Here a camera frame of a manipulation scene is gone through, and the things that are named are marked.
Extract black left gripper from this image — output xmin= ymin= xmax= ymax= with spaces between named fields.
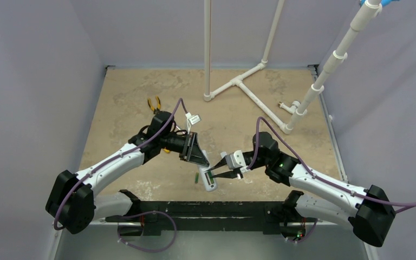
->
xmin=160 ymin=132 xmax=209 ymax=167

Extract white remote control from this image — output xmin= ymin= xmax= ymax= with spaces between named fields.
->
xmin=198 ymin=166 xmax=218 ymax=192

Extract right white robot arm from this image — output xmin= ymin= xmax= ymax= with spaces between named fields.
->
xmin=210 ymin=132 xmax=396 ymax=247

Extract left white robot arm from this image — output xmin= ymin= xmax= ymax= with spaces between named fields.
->
xmin=45 ymin=111 xmax=210 ymax=234

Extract white pipe fitting brass end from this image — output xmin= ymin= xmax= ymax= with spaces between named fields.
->
xmin=278 ymin=100 xmax=301 ymax=114

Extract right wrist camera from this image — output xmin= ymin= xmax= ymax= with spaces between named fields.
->
xmin=226 ymin=150 xmax=247 ymax=179

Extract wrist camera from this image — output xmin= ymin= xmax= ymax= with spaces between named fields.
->
xmin=226 ymin=150 xmax=247 ymax=179
xmin=185 ymin=113 xmax=201 ymax=126

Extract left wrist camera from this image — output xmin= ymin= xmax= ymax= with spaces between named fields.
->
xmin=185 ymin=113 xmax=201 ymax=126

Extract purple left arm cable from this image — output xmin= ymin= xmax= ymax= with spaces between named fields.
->
xmin=53 ymin=97 xmax=191 ymax=231

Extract yellow handled pliers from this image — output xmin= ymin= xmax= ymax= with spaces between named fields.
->
xmin=147 ymin=95 xmax=162 ymax=114

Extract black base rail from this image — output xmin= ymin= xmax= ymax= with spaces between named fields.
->
xmin=105 ymin=191 xmax=316 ymax=237

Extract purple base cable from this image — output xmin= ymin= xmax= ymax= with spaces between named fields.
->
xmin=116 ymin=209 xmax=179 ymax=254

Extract aluminium frame rail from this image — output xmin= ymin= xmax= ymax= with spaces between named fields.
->
xmin=308 ymin=64 xmax=379 ymax=260

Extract white PVC pipe frame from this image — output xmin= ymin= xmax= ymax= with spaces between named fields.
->
xmin=203 ymin=0 xmax=385 ymax=135

